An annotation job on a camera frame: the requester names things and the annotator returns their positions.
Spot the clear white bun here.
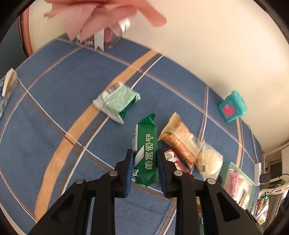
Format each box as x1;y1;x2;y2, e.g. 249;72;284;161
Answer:
196;140;223;181

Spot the orange cream cake packet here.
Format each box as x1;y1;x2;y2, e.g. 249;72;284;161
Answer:
158;112;201;170

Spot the dark green biscuit packet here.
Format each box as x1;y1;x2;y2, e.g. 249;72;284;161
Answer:
132;113;159;187

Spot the white rack with snacks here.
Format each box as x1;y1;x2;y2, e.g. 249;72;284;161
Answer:
251;187;285;229

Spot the green rimmed snack tray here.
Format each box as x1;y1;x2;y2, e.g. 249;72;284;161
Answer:
219;162;256;211

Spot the pink snack packet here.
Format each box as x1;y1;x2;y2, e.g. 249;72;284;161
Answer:
224;168;241;200

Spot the black power adapter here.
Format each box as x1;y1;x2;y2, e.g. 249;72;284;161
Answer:
259;173;271;184

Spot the white power strip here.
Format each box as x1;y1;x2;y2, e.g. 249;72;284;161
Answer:
254;162;262;186

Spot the red white snack packet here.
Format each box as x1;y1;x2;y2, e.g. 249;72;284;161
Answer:
164;147;195;179

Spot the teal toy house box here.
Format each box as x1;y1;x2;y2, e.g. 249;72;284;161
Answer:
218;91;247;123

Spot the small green white snack packet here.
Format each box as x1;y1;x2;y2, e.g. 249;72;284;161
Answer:
93;82;141;124

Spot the small white clear packet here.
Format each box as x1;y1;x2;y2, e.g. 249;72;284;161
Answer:
0;68;18;118

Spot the clear hexagonal vase base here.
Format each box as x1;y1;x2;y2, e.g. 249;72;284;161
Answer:
76;18;131;51

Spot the pink paper flower bouquet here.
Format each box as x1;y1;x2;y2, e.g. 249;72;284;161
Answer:
44;0;167;41

